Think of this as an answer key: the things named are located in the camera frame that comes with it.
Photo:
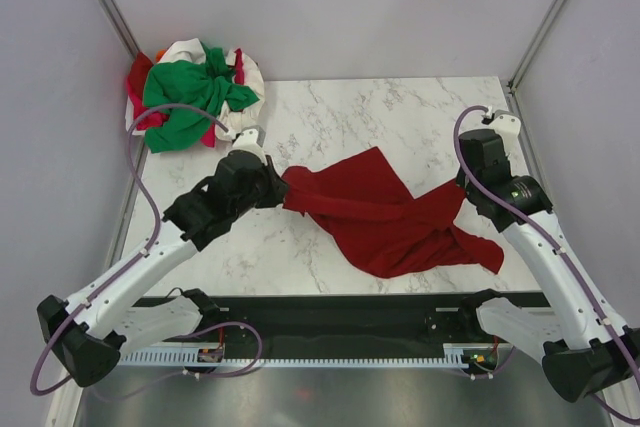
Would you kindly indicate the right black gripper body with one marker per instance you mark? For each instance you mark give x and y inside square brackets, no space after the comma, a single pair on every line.
[462,180]

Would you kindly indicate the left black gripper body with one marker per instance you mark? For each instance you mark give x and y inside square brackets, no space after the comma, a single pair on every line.
[266,193]

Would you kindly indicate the dark red t shirt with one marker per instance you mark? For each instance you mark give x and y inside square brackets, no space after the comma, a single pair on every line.
[379,227]

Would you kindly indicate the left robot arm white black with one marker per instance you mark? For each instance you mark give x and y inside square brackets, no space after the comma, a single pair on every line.
[89,331]

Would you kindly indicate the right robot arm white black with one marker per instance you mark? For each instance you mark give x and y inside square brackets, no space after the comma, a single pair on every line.
[586,346]

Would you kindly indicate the cream white t shirt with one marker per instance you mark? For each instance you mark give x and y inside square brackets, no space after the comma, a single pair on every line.
[247,73]

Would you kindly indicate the green t shirt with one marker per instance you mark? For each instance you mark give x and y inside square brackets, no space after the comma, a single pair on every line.
[206,87]

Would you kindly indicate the pink magenta t shirt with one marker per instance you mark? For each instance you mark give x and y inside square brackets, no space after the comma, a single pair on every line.
[134,110]

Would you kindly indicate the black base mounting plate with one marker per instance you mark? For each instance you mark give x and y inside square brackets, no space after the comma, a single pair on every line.
[343,325]

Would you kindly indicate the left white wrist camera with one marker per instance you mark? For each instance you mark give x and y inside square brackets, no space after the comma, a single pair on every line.
[251,140]

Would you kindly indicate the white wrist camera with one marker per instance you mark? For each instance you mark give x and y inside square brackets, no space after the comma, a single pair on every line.
[502,122]
[251,140]

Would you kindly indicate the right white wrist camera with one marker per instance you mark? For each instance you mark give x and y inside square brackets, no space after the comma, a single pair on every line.
[502,122]

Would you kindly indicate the white slotted cable duct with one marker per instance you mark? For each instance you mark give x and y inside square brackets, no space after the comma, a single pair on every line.
[189,355]

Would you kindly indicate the right aluminium frame post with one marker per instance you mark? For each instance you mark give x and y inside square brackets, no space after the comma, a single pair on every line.
[542,32]

